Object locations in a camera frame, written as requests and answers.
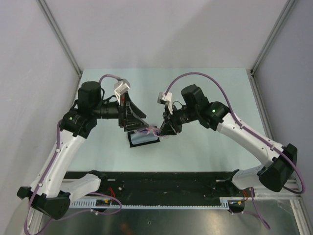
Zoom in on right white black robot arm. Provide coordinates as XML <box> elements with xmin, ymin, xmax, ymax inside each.
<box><xmin>157</xmin><ymin>84</ymin><xmax>297</xmax><ymax>196</ymax></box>

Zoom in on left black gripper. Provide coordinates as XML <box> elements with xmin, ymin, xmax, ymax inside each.
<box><xmin>92</xmin><ymin>91</ymin><xmax>149</xmax><ymax>132</ymax></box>

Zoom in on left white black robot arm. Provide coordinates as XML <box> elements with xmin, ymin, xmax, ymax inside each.
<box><xmin>17</xmin><ymin>79</ymin><xmax>148</xmax><ymax>220</ymax></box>

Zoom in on black glasses case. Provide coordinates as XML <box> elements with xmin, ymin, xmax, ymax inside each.
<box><xmin>127</xmin><ymin>129</ymin><xmax>160</xmax><ymax>148</ymax></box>

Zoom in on light blue cleaning cloth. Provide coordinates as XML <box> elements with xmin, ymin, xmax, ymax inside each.
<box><xmin>129</xmin><ymin>133</ymin><xmax>159</xmax><ymax>145</ymax></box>

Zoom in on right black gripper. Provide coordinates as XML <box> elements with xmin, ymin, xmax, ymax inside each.
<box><xmin>159</xmin><ymin>104</ymin><xmax>199</xmax><ymax>136</ymax></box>

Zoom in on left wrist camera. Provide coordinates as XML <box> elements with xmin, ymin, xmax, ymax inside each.
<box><xmin>113</xmin><ymin>78</ymin><xmax>131</xmax><ymax>105</ymax></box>

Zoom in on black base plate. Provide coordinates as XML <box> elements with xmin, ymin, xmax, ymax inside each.
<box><xmin>61</xmin><ymin>171</ymin><xmax>286</xmax><ymax>199</ymax></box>

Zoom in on white slotted cable duct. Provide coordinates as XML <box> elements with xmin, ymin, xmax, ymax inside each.
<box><xmin>69</xmin><ymin>197</ymin><xmax>229</xmax><ymax>210</ymax></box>

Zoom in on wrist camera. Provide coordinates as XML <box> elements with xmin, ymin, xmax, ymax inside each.
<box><xmin>157</xmin><ymin>92</ymin><xmax>173</xmax><ymax>114</ymax></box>
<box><xmin>113</xmin><ymin>78</ymin><xmax>131</xmax><ymax>105</ymax></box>

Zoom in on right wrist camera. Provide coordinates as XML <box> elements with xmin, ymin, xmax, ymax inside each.
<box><xmin>157</xmin><ymin>92</ymin><xmax>173</xmax><ymax>114</ymax></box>

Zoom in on pink purple sunglasses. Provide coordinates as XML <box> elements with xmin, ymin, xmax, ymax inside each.
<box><xmin>134</xmin><ymin>126</ymin><xmax>170</xmax><ymax>139</ymax></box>

